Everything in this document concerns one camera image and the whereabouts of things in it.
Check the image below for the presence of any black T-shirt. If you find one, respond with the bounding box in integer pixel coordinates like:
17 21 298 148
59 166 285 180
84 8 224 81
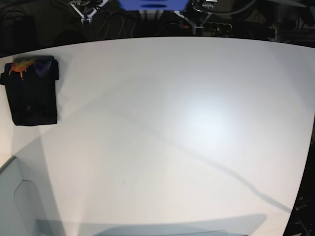
0 55 59 126

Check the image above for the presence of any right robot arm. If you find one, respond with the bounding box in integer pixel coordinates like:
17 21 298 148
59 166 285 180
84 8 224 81
69 0 109 25

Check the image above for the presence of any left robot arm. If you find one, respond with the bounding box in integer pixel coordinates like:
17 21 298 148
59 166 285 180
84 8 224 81
174 0 218 36

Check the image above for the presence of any black power strip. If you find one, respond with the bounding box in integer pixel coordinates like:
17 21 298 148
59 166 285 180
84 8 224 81
173 22 277 40

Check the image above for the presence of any blue plastic box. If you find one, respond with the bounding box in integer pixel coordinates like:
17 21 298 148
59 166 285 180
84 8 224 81
119 0 189 11

